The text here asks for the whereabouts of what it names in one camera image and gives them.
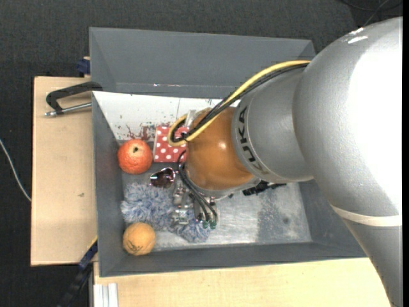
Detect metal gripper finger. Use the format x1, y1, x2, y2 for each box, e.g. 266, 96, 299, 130
172, 185, 189, 207
172, 207, 190, 226

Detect sunglasses with dark lenses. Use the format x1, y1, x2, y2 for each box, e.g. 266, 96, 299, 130
149, 167, 178, 189

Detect blue and white fluffy cloth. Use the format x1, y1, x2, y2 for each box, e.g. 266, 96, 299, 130
120, 182, 212, 244

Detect red box with white dots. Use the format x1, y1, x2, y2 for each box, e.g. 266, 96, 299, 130
153, 125, 190, 164

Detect pale orange ball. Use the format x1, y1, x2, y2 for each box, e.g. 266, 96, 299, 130
122, 221, 157, 256

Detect orange fruit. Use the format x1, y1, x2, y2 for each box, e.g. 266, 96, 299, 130
116, 139, 154, 176

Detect pale wood board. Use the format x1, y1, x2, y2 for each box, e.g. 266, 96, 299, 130
30, 76, 98, 267

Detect grey metal bin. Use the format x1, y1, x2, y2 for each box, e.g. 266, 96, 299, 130
88, 26, 368, 278

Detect black cylinder on white bracket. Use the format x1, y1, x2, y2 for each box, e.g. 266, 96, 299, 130
228, 180, 288, 200

